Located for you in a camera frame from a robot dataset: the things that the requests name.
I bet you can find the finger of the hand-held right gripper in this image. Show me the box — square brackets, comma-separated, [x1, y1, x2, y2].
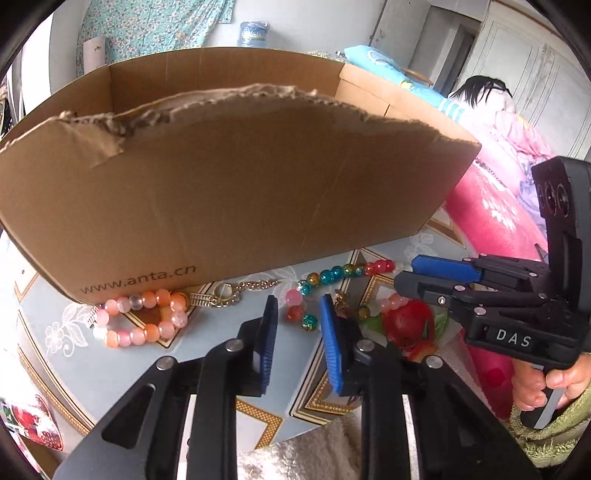
[393, 270, 555, 326]
[411, 253, 552, 289]

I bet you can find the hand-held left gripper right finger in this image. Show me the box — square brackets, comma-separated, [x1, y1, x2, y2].
[320, 294, 541, 480]

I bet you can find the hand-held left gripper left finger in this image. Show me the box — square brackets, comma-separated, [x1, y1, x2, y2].
[53, 295, 279, 480]

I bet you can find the multicolour bead bracelet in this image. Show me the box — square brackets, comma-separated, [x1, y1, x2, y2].
[285, 258, 411, 332]

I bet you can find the gold abacus charm with chain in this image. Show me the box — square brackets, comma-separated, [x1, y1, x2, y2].
[189, 279, 282, 308]

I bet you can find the pink bead bracelet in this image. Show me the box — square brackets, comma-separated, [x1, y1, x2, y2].
[92, 288, 190, 349]

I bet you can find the brown cardboard box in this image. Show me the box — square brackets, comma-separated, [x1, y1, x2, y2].
[0, 47, 482, 305]

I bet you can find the person's right forearm green sleeve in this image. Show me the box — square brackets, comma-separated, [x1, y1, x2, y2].
[508, 383, 591, 455]

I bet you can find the person's right hand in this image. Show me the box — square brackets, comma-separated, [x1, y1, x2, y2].
[512, 353, 591, 411]

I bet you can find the pink floral blanket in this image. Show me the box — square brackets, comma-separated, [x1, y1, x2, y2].
[443, 152, 555, 416]

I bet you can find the wooden chair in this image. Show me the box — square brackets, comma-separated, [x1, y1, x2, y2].
[401, 68, 435, 86]

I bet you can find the fruit print tablecloth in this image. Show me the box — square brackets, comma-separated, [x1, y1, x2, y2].
[0, 222, 476, 462]

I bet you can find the white wardrobe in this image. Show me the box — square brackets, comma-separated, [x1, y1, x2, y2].
[480, 18, 591, 162]

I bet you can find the blue pillow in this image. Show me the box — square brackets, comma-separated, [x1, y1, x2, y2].
[344, 45, 462, 125]

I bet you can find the blue water jug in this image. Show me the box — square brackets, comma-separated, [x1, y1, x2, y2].
[238, 21, 269, 48]

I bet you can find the white paper roll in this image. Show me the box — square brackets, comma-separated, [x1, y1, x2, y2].
[83, 38, 107, 77]

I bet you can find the floral hanging cloth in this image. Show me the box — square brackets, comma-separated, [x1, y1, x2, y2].
[81, 0, 236, 65]

